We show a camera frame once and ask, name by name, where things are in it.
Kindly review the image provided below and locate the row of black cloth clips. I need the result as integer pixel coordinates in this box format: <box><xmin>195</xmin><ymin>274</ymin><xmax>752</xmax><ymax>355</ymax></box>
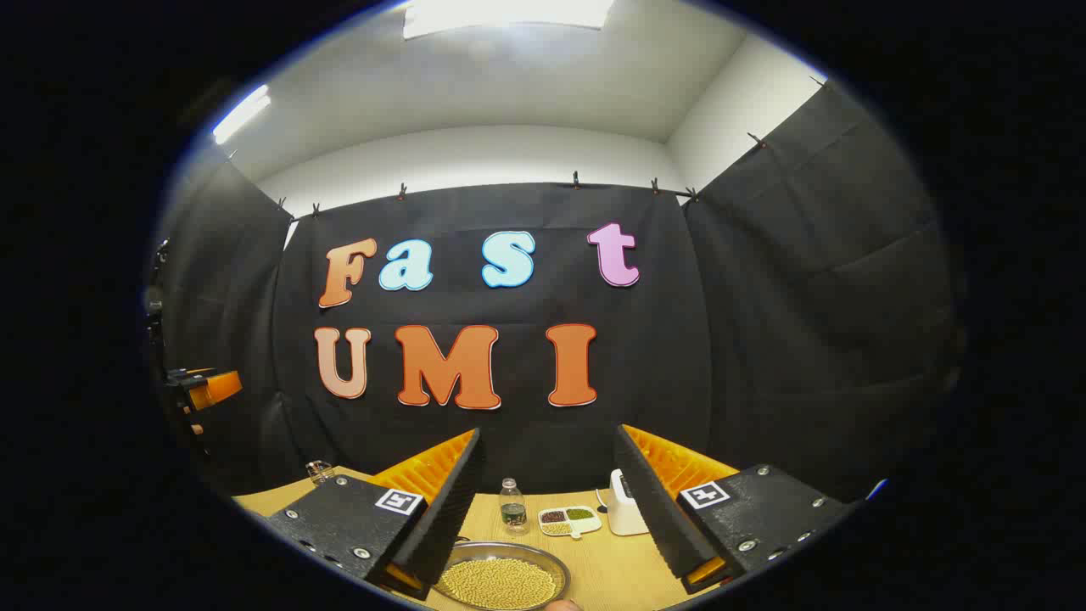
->
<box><xmin>227</xmin><ymin>76</ymin><xmax>828</xmax><ymax>220</ymax></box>

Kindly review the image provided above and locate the steel pot with black handle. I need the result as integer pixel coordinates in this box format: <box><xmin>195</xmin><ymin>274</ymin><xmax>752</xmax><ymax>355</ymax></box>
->
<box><xmin>431</xmin><ymin>536</ymin><xmax>571</xmax><ymax>611</ymax></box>

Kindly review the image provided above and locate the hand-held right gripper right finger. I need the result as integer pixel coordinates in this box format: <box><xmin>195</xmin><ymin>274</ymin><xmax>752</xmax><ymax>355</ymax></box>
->
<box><xmin>613</xmin><ymin>423</ymin><xmax>854</xmax><ymax>595</ymax></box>

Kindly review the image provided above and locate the clear plastic water bottle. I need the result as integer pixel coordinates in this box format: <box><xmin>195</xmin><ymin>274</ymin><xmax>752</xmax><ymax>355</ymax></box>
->
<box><xmin>499</xmin><ymin>478</ymin><xmax>529</xmax><ymax>536</ymax></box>

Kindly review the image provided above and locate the black backdrop cloth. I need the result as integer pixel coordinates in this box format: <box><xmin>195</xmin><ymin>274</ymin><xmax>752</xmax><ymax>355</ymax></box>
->
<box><xmin>157</xmin><ymin>81</ymin><xmax>964</xmax><ymax>510</ymax></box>

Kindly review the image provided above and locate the ceiling light panel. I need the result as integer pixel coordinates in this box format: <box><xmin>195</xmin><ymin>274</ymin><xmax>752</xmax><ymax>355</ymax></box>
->
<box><xmin>210</xmin><ymin>83</ymin><xmax>272</xmax><ymax>145</ymax></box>
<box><xmin>401</xmin><ymin>0</ymin><xmax>616</xmax><ymax>41</ymax></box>

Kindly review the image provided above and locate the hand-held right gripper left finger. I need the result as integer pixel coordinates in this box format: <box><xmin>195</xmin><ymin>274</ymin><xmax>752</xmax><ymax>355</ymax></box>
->
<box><xmin>265</xmin><ymin>427</ymin><xmax>489</xmax><ymax>602</ymax></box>

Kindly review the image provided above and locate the pile of soybeans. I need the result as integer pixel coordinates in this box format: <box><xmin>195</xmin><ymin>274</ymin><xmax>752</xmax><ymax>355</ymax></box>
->
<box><xmin>438</xmin><ymin>557</ymin><xmax>558</xmax><ymax>610</ymax></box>

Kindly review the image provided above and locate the white toaster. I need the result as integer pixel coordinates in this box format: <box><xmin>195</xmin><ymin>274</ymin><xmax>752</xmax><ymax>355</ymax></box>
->
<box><xmin>606</xmin><ymin>468</ymin><xmax>650</xmax><ymax>537</ymax></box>

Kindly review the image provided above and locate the white divided dish with beans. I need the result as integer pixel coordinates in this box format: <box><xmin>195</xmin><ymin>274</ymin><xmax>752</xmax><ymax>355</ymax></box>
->
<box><xmin>538</xmin><ymin>506</ymin><xmax>603</xmax><ymax>541</ymax></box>

